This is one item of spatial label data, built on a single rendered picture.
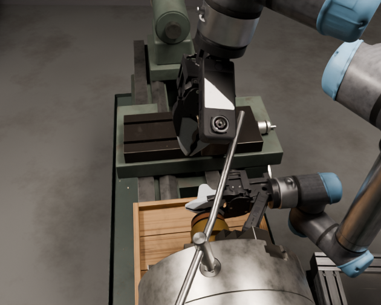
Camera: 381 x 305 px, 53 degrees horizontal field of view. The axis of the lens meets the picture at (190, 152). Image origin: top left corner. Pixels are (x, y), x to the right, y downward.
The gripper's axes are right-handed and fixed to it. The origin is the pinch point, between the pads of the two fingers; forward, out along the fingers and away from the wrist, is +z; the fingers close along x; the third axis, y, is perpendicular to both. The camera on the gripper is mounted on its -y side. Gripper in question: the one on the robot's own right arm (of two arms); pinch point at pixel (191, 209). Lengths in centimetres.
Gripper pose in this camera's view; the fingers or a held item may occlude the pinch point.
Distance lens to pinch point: 87.3
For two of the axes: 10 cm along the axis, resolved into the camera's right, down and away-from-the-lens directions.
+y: -1.2, -7.1, 7.0
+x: 0.0, -7.0, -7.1
